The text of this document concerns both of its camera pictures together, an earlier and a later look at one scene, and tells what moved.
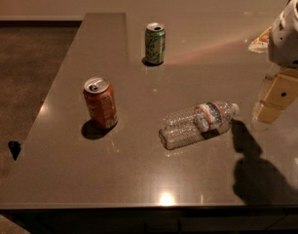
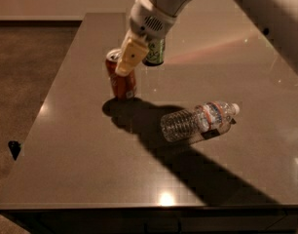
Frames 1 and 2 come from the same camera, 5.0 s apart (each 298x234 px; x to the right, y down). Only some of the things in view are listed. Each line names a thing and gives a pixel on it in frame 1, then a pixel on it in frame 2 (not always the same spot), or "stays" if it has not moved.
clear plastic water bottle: x=198 y=122 stays
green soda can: x=155 y=43 stays
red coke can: x=101 y=102 -> x=123 y=87
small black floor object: x=15 y=148 stays
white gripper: x=286 y=39 -> x=146 y=23
